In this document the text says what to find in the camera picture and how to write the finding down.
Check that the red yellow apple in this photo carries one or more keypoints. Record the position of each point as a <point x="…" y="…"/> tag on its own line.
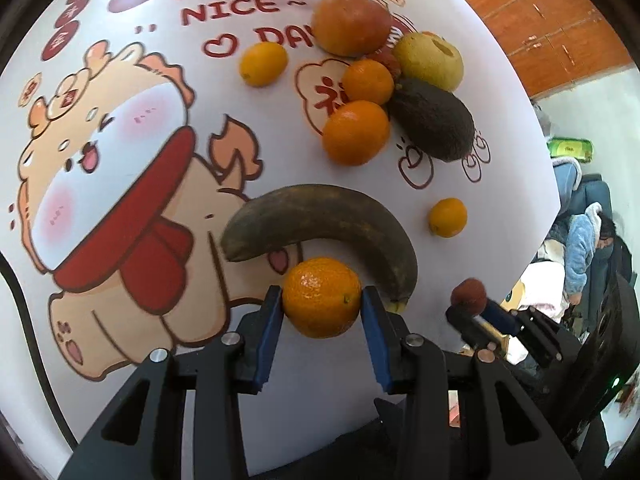
<point x="350" y="28"/>

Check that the large orange tangerine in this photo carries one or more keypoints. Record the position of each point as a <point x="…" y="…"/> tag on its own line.
<point x="355" y="133"/>

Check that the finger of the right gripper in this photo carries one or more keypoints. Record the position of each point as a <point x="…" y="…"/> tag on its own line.
<point x="500" y="319"/>
<point x="472" y="333"/>

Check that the dark overripe banana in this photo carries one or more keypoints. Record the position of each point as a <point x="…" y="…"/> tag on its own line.
<point x="298" y="213"/>

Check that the small yellow kumquat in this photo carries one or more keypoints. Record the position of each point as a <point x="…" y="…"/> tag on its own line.
<point x="447" y="218"/>

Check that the yellow pear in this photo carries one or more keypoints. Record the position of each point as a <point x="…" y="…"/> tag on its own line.
<point x="429" y="58"/>

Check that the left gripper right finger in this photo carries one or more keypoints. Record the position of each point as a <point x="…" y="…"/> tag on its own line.
<point x="383" y="335"/>

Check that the small yellow orange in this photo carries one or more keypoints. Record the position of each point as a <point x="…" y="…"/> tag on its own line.
<point x="262" y="64"/>

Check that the green package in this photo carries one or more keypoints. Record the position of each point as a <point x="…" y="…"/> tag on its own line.
<point x="579" y="149"/>

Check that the person in blue clothes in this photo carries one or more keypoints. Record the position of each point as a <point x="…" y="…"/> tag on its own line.
<point x="582" y="233"/>

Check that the dark green avocado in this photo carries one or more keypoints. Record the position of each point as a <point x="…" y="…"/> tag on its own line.
<point x="435" y="120"/>

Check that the wooden cabinet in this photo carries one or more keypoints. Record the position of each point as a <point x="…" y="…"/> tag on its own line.
<point x="552" y="44"/>

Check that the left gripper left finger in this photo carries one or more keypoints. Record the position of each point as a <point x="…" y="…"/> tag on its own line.
<point x="260" y="331"/>

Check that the small red wrinkled fruit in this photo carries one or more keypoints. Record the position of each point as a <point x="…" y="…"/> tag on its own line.
<point x="470" y="295"/>

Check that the medium orange tangerine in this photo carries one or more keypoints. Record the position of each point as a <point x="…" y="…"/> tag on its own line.
<point x="368" y="80"/>

